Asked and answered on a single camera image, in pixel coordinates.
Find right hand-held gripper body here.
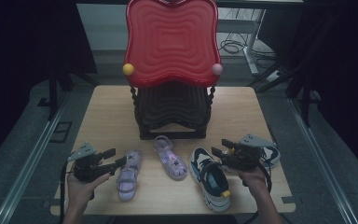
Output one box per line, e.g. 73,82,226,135
220,133,278,172

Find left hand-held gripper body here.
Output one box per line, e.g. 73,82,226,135
67,142,116,183

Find purple sandal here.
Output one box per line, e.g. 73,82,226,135
153,134,189,181
116,149,144,203

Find navy and white sneaker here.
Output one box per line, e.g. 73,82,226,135
188,147,232,213
222,144,282,174

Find red and black shoe rack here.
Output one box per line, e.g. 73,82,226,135
122,0,224,141

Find person's left hand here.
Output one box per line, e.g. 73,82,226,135
66,172,111,207

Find person's right hand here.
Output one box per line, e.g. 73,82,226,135
237,167,269,199

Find white power strip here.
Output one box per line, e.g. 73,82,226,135
265,69,284,83

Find black tripod stand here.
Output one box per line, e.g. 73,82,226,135
246,57,324,128

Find dark curtain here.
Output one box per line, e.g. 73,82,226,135
257,0,358,188
0,0,98,172

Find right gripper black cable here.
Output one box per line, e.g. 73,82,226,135
243,162,273,224

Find metal floor rail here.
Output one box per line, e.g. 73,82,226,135
0,92,70,224
287,92,358,224

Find black floor cables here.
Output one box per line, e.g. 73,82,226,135
218,31,277,62

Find white desk frame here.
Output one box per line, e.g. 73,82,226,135
216,7,267,77

